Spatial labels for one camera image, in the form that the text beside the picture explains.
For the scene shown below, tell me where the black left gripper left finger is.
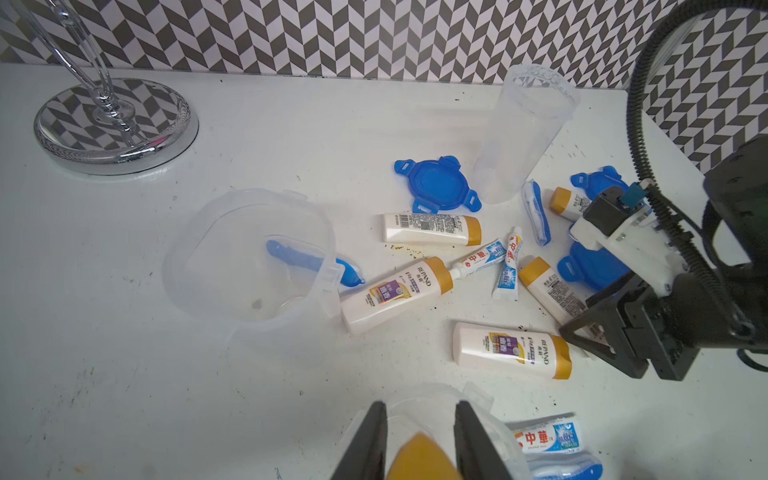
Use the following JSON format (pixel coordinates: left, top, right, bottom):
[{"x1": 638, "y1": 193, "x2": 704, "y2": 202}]
[{"x1": 331, "y1": 400, "x2": 388, "y2": 480}]

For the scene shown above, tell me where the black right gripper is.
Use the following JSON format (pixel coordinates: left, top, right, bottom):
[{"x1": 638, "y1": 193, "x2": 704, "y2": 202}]
[{"x1": 559, "y1": 273, "x2": 750, "y2": 381}]

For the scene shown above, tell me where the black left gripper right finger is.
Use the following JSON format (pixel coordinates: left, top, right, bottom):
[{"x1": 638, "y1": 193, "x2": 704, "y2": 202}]
[{"x1": 453, "y1": 400, "x2": 513, "y2": 480}]

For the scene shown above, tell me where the white tube gold cap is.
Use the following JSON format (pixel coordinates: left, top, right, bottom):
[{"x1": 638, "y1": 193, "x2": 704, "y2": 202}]
[
  {"x1": 341, "y1": 257, "x2": 454, "y2": 335},
  {"x1": 452, "y1": 322, "x2": 573, "y2": 380},
  {"x1": 381, "y1": 213, "x2": 483, "y2": 246},
  {"x1": 519, "y1": 257, "x2": 587, "y2": 326}
]

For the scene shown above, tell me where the blue lid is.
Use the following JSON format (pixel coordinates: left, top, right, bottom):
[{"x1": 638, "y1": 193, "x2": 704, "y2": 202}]
[
  {"x1": 570, "y1": 166, "x2": 629, "y2": 200},
  {"x1": 394, "y1": 155, "x2": 482, "y2": 214},
  {"x1": 557, "y1": 242, "x2": 630, "y2": 292}
]

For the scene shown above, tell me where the small toothpaste tube front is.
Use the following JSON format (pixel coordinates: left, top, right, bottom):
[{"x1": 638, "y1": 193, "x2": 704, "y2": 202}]
[{"x1": 507, "y1": 414, "x2": 584, "y2": 455}]

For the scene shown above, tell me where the small toothpaste tube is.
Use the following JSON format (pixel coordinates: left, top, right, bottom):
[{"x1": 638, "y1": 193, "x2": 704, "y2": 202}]
[
  {"x1": 507, "y1": 414, "x2": 584, "y2": 455},
  {"x1": 449, "y1": 239, "x2": 506, "y2": 280},
  {"x1": 492, "y1": 226, "x2": 523, "y2": 301}
]

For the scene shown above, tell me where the blue toothbrush case front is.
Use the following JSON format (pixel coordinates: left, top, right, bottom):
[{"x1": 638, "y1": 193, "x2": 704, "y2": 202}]
[{"x1": 528, "y1": 452, "x2": 604, "y2": 480}]

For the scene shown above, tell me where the blue toothbrush case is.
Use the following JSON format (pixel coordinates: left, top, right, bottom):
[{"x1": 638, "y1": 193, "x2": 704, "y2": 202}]
[
  {"x1": 528, "y1": 452, "x2": 604, "y2": 480},
  {"x1": 522, "y1": 180, "x2": 552, "y2": 246}
]

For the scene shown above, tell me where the white tube gold cap front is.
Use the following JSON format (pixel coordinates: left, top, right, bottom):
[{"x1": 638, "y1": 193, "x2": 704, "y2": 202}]
[{"x1": 452, "y1": 322, "x2": 573, "y2": 380}]

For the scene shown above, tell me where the white tube near right lid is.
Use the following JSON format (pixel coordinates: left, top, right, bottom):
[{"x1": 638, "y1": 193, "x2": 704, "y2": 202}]
[{"x1": 549, "y1": 187, "x2": 591, "y2": 222}]

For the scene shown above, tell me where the blue toothbrush case back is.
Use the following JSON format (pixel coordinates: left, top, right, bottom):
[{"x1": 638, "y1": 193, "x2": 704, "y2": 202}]
[{"x1": 522, "y1": 180, "x2": 552, "y2": 246}]

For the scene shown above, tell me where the blue toothbrush in container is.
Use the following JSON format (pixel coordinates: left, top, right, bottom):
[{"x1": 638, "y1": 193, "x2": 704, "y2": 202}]
[{"x1": 266, "y1": 240, "x2": 366, "y2": 288}]

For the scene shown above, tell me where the white tube gold cap back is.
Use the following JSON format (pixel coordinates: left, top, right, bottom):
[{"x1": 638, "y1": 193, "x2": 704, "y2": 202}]
[{"x1": 381, "y1": 213, "x2": 483, "y2": 246}]

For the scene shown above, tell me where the clear container lying open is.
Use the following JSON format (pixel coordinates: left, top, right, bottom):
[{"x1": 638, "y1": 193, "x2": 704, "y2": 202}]
[{"x1": 162, "y1": 189, "x2": 344, "y2": 331}]

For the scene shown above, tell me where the tall clear container back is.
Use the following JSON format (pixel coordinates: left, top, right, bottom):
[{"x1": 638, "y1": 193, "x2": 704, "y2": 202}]
[{"x1": 471, "y1": 64, "x2": 580, "y2": 205}]

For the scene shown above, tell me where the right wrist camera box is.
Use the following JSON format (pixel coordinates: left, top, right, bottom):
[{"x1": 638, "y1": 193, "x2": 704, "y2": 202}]
[{"x1": 570, "y1": 186, "x2": 687, "y2": 297}]

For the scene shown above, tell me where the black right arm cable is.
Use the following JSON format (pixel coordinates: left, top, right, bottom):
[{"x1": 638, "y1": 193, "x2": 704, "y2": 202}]
[{"x1": 625, "y1": 0, "x2": 768, "y2": 337}]

